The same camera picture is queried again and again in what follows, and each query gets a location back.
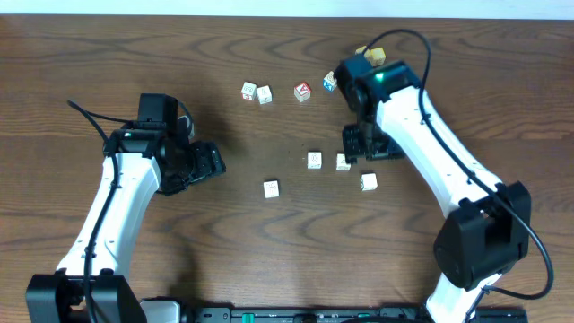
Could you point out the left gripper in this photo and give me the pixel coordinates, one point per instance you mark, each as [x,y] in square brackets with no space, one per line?
[208,161]

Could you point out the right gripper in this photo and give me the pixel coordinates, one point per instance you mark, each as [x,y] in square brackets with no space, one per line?
[354,149]

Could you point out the plain wooden block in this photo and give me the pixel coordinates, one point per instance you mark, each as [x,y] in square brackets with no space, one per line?
[341,163]
[264,94]
[369,181]
[271,189]

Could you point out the wooden block green edge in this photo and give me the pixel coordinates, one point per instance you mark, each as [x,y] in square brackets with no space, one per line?
[314,160]

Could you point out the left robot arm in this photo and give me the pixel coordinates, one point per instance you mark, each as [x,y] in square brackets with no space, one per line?
[91,281]

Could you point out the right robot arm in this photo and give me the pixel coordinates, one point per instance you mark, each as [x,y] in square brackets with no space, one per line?
[484,232]

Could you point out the blue sided wooden block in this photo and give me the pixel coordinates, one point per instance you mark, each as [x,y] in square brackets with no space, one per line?
[329,82]

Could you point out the red letter A block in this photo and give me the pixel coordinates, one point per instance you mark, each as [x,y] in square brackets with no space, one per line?
[302,92]

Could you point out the yellow wooden block right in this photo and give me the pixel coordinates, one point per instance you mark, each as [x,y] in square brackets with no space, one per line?
[376,56]

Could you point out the yellow wooden block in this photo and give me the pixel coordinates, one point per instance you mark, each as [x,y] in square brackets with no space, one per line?
[376,56]
[364,51]

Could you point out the yellow wooden block left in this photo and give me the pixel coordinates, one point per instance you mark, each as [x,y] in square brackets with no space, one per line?
[364,51]

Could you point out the red sided wooden block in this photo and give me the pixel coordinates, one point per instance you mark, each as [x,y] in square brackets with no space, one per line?
[248,91]

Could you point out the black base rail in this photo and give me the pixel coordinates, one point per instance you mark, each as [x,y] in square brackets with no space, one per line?
[332,315]

